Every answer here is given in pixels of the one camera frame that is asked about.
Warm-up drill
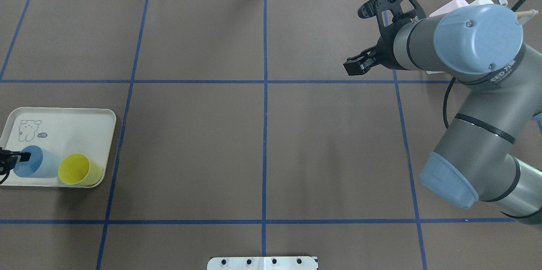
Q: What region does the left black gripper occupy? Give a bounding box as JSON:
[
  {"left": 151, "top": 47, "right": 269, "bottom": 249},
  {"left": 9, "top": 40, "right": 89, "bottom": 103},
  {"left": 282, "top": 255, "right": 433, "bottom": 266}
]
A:
[{"left": 0, "top": 147, "right": 31, "bottom": 176}]

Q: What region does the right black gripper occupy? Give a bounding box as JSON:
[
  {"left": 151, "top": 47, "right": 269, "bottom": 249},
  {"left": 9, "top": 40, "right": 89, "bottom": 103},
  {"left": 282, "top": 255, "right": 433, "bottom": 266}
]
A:
[{"left": 343, "top": 37, "right": 398, "bottom": 77}]

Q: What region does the blue cup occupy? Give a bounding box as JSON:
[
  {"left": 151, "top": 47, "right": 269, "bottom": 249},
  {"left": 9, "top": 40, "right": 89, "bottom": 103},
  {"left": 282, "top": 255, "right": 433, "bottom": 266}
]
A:
[{"left": 14, "top": 145, "right": 62, "bottom": 178}]

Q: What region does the pink plastic cup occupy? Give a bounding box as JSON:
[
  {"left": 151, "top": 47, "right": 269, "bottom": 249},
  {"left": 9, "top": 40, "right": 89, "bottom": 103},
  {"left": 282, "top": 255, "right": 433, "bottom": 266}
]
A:
[{"left": 429, "top": 0, "right": 469, "bottom": 17}]

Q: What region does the pale green white cup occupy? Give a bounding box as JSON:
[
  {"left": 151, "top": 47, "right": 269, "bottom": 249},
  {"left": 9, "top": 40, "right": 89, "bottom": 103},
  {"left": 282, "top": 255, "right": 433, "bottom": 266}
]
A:
[{"left": 469, "top": 0, "right": 495, "bottom": 6}]

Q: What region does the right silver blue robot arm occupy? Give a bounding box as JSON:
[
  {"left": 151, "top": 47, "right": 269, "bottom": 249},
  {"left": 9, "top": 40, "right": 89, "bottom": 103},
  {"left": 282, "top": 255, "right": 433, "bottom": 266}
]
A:
[{"left": 344, "top": 4, "right": 541, "bottom": 228}]

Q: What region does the yellow plastic cup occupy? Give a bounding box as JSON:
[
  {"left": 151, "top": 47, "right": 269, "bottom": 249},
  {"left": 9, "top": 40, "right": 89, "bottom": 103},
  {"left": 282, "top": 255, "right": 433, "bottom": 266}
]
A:
[{"left": 58, "top": 154, "right": 104, "bottom": 187}]

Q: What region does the cream plastic tray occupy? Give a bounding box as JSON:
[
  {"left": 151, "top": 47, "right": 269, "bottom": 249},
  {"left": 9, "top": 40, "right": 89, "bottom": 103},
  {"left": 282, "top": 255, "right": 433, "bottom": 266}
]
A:
[{"left": 1, "top": 107, "right": 116, "bottom": 188}]

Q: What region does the white wire cup rack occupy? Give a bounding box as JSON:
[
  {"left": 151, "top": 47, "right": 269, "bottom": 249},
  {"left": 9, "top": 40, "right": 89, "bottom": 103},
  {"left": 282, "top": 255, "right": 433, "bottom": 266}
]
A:
[{"left": 497, "top": 0, "right": 539, "bottom": 26}]

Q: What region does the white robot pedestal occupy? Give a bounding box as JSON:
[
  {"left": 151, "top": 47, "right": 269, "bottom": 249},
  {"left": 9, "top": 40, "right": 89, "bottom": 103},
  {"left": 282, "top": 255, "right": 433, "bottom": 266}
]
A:
[{"left": 207, "top": 256, "right": 319, "bottom": 270}]

